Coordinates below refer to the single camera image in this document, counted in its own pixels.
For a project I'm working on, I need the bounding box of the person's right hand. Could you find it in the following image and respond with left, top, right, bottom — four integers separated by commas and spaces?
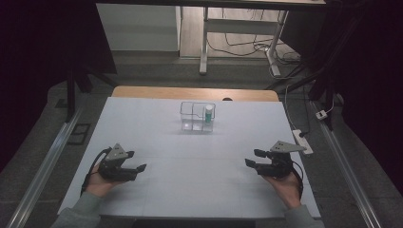
261, 172, 302, 210

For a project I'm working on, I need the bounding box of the black curtain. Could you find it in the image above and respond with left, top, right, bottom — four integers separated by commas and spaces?
0, 0, 118, 174
279, 0, 403, 196

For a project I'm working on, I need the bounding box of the person's left hand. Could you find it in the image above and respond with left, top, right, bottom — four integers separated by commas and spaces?
85, 171, 127, 199

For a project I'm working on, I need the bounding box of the white cabinet panel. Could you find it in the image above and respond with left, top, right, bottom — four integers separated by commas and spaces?
96, 3, 182, 52

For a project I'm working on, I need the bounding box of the white power strip cable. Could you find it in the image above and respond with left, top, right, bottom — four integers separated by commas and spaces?
283, 83, 299, 131

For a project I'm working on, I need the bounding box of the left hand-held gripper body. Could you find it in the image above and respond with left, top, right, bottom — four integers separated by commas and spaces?
96, 142, 139, 183

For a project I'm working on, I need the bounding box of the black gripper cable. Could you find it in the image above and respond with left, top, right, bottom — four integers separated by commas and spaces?
290, 159, 305, 200
80, 146, 113, 196

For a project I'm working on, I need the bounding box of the white table board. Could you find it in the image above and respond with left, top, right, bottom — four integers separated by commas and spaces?
57, 96, 322, 220

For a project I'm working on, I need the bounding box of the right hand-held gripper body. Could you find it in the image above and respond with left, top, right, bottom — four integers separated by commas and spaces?
256, 140, 308, 179

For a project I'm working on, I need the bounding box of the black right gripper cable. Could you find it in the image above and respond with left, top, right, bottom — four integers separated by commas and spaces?
290, 159, 305, 200

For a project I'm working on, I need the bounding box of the small white bottle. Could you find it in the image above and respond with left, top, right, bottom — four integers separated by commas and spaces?
203, 104, 214, 124

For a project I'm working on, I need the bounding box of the black metal stand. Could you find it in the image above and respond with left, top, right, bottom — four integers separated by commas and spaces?
64, 65, 119, 124

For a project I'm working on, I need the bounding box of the white power strip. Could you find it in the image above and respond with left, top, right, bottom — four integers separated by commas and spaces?
291, 128, 315, 156

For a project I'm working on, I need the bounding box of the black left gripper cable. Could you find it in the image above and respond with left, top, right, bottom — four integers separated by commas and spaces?
80, 146, 113, 196

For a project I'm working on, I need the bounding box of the aluminium rail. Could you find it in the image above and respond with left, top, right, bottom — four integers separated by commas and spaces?
311, 100, 383, 228
5, 105, 84, 228

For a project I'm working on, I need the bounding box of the clear plastic organizer box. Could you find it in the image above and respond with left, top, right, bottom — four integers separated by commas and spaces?
179, 101, 218, 134

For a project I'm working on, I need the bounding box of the tangle of floor cables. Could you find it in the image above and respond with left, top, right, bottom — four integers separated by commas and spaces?
206, 9, 301, 64

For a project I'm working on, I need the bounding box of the wooden table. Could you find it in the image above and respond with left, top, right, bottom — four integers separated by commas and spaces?
110, 85, 280, 104

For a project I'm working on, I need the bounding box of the white desk frame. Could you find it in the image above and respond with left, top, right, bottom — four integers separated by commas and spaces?
199, 5, 291, 78

